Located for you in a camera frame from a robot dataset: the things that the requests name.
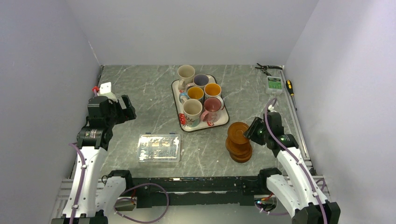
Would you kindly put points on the cream patterned mug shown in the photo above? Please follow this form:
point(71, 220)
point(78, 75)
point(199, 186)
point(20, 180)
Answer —
point(191, 112)

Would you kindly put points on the yellow black screwdriver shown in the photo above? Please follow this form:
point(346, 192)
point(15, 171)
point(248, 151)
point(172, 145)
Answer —
point(290, 90)

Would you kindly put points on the aluminium frame rail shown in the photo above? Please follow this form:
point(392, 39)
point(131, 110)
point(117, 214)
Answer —
point(293, 108)

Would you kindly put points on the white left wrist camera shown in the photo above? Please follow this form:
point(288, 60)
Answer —
point(105, 89)

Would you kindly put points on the brown wooden coaster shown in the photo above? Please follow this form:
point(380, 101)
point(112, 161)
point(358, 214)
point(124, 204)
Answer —
point(236, 133)
point(248, 154)
point(241, 160)
point(238, 149)

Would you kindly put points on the pink mug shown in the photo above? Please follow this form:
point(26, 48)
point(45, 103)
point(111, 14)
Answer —
point(212, 106)

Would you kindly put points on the black pliers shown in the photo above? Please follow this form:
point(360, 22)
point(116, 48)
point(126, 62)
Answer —
point(264, 68)

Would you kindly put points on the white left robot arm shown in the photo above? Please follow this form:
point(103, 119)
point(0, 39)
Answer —
point(85, 205)

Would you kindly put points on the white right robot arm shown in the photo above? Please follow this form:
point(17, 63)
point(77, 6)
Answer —
point(303, 199)

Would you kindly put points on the cream mug outside tray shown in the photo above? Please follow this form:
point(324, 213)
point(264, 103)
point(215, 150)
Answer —
point(186, 74)

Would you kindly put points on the white green electronic device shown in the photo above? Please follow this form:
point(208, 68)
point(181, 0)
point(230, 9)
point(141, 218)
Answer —
point(274, 85)

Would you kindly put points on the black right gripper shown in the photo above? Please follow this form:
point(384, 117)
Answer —
point(250, 133)

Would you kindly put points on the grey purple mug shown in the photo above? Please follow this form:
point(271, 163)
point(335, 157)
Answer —
point(200, 80)

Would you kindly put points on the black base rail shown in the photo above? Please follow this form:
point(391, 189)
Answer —
point(232, 187)

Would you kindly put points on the white serving tray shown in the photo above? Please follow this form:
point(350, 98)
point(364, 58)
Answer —
point(223, 114)

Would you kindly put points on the blue mug yellow inside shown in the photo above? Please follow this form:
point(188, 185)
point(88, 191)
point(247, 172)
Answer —
point(192, 93)

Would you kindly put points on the clear plastic parts box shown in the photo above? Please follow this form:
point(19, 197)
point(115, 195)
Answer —
point(159, 148)

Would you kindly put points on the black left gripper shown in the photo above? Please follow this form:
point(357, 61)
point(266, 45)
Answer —
point(125, 114)

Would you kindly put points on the white mug orange inside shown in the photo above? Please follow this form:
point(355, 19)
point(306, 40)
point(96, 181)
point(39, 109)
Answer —
point(212, 90)

